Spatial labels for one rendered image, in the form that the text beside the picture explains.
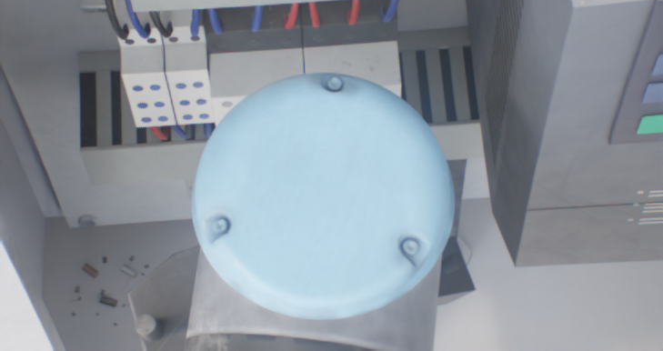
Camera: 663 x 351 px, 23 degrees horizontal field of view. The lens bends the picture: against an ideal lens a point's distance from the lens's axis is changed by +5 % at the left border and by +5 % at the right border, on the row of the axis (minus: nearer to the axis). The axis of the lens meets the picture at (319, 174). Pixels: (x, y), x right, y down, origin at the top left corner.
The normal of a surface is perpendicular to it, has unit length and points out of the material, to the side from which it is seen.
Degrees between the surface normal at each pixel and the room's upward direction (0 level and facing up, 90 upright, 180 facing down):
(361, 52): 0
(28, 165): 90
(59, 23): 90
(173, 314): 14
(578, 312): 0
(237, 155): 9
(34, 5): 90
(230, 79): 0
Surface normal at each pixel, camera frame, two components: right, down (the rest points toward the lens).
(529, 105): -0.96, 0.25
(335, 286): -0.02, -0.33
